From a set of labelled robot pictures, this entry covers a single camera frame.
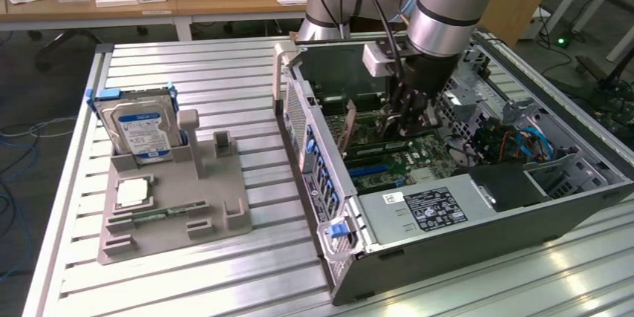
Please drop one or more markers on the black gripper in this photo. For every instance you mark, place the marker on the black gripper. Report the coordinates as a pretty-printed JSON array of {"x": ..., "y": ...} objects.
[{"x": 426, "y": 75}]

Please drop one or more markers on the graphics card with fan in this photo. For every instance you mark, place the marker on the graphics card with fan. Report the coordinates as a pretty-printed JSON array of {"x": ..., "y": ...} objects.
[{"x": 350, "y": 124}]

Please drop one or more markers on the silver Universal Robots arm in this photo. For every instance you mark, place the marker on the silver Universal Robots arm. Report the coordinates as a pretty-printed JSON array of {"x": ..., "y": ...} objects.
[{"x": 441, "y": 20}]

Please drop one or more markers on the metal disk bay cage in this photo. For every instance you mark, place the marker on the metal disk bay cage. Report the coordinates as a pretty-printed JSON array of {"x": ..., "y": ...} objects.
[{"x": 475, "y": 98}]

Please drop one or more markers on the installed RAM stick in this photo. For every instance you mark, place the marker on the installed RAM stick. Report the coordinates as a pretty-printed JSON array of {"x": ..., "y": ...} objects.
[{"x": 379, "y": 150}]

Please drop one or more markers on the green motherboard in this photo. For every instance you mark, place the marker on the green motherboard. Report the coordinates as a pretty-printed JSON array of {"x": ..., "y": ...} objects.
[{"x": 421, "y": 161}]

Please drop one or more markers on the blue expansion slot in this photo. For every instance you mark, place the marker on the blue expansion slot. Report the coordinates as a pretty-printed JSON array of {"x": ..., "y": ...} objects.
[{"x": 367, "y": 171}]

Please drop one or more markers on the green lit device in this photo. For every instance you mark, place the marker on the green lit device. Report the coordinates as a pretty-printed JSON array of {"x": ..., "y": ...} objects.
[{"x": 561, "y": 40}]

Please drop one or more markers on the grey power supply unit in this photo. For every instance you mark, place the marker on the grey power supply unit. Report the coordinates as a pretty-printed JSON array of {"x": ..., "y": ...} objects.
[{"x": 397, "y": 213}]

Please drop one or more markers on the blue case latch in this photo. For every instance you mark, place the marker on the blue case latch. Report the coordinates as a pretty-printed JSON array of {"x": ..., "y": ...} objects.
[{"x": 337, "y": 230}]

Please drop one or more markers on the open grey PC case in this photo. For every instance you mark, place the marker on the open grey PC case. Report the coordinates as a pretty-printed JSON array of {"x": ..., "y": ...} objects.
[{"x": 495, "y": 242}]

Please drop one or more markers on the hard disk with blue carrier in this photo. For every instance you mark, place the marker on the hard disk with blue carrier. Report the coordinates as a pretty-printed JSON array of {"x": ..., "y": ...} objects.
[{"x": 143, "y": 131}]

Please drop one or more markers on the green RAM stick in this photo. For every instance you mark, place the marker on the green RAM stick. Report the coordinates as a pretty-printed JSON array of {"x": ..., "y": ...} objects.
[{"x": 158, "y": 214}]

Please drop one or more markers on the silver CPU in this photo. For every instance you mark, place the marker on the silver CPU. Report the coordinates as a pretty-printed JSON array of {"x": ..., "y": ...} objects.
[{"x": 134, "y": 194}]

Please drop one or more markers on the grey parts rack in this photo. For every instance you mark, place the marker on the grey parts rack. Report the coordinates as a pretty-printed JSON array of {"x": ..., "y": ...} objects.
[{"x": 168, "y": 235}]

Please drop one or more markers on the black office chair base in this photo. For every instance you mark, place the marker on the black office chair base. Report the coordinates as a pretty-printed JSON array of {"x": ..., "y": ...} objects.
[{"x": 59, "y": 44}]

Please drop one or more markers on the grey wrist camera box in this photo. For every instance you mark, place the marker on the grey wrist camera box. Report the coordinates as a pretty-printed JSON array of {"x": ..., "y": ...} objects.
[{"x": 377, "y": 60}]

